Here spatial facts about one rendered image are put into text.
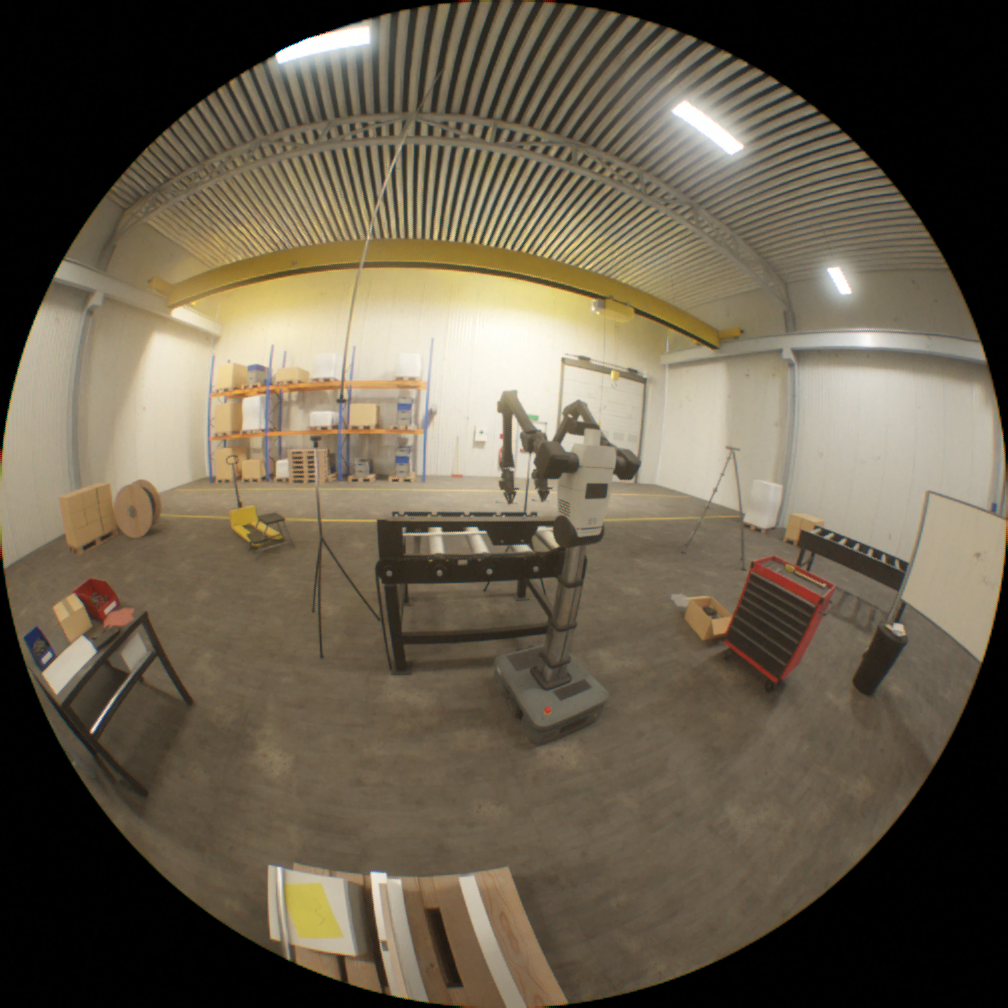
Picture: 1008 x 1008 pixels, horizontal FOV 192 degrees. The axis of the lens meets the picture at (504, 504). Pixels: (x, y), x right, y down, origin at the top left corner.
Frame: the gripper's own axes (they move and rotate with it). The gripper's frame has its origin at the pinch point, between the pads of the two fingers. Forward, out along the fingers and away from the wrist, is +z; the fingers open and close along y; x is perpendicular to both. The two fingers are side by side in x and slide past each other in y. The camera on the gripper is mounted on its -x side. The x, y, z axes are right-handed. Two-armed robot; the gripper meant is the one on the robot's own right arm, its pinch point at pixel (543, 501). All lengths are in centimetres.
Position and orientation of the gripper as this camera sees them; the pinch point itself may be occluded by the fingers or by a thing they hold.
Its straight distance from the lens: 194.7
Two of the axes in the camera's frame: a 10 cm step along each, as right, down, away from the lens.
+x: 3.0, 0.4, -9.5
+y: -9.6, 0.0, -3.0
